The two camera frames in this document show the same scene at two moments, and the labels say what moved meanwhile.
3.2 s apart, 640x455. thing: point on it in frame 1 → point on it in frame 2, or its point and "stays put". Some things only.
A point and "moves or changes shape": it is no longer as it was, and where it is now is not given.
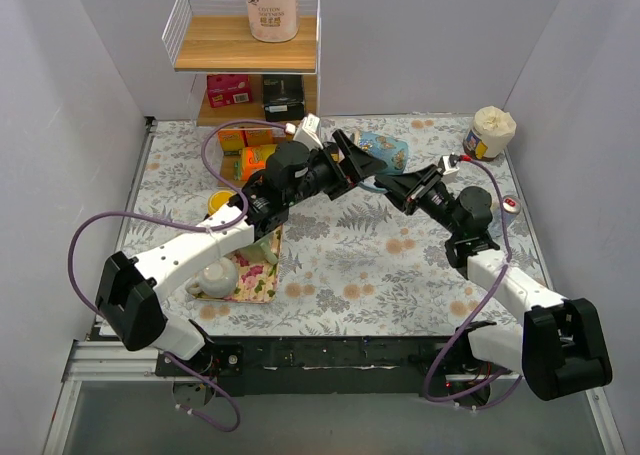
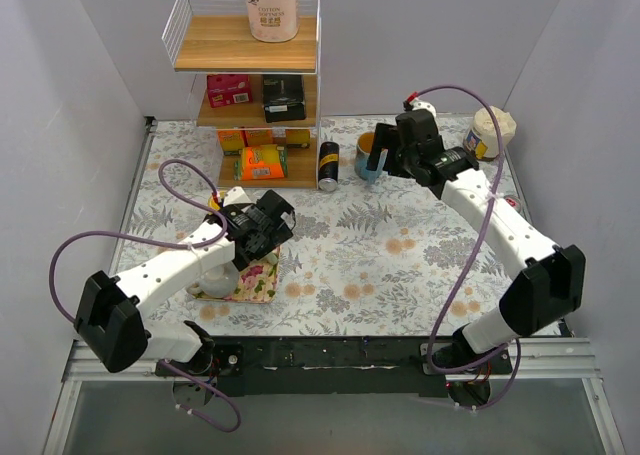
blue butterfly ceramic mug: (389, 150) moves or changes shape
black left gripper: (338, 168) → (257, 245)
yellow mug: (218, 200) stays put
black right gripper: (417, 191) → (388, 148)
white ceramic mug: (218, 280) stays put
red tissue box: (229, 89) stays put
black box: (283, 97) stays put
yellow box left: (232, 141) stays put
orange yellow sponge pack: (253, 159) stays put
